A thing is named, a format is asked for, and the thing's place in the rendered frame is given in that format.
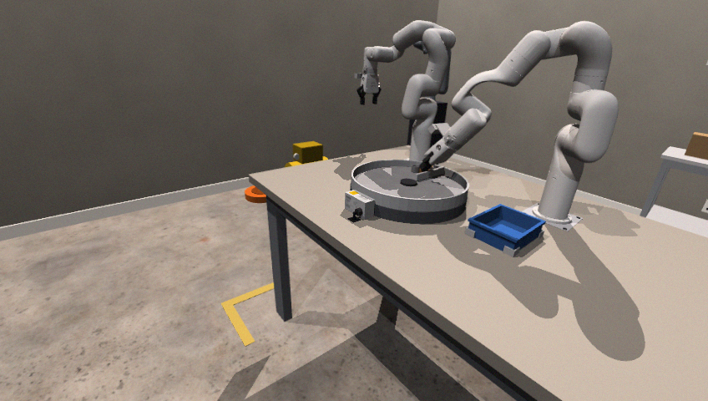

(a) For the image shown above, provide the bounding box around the blue open-top crate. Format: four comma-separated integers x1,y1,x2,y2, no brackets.
468,204,546,251

